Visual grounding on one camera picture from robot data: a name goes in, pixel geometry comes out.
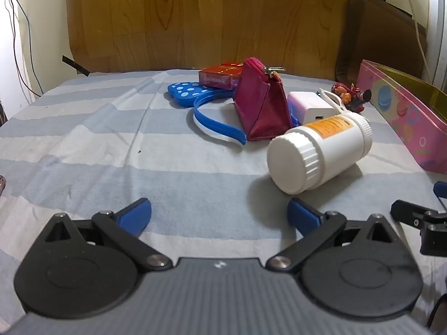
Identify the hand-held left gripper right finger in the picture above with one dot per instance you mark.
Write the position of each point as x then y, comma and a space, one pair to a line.
303, 216

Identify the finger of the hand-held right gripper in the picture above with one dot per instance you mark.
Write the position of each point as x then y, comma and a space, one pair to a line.
405, 213
441, 192

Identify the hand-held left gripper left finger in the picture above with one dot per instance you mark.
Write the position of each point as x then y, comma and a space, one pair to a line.
134, 214

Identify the white plastic bottle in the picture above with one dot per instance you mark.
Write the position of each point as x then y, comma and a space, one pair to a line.
331, 146

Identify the pink biscuit tin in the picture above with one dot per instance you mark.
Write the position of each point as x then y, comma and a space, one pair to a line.
394, 108

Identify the white charger block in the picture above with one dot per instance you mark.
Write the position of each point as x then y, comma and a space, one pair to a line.
310, 106

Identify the magenta zip pouch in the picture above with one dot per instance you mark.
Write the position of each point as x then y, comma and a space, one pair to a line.
262, 104

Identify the cream plastic clip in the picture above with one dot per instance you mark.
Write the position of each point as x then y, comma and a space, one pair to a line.
328, 97

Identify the small red figurine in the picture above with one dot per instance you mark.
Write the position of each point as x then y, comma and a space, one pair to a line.
345, 92

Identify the blue polka-dot bow headband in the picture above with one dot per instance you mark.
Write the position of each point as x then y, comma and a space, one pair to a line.
185, 90

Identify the red cigarette box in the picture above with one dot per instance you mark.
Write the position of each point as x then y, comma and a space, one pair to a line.
216, 76

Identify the striped bed sheet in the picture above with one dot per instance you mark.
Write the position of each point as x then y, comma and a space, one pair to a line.
104, 146

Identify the wood-pattern panel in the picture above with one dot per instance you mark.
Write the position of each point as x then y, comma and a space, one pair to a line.
174, 21

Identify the grey window frame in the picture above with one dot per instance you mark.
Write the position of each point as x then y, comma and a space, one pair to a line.
438, 24

